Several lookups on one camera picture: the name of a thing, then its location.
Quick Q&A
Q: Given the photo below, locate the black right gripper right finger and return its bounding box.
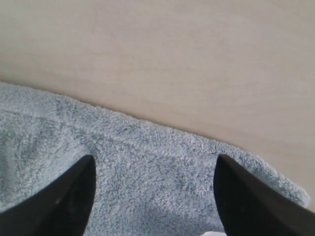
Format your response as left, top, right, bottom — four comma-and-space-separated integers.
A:
213, 154, 315, 236

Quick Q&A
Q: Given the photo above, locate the light blue fluffy towel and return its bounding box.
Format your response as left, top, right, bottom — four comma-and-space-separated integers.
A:
0, 83, 310, 236

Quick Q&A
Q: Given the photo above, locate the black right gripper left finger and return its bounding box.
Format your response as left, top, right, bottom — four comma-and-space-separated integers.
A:
0, 155, 95, 236

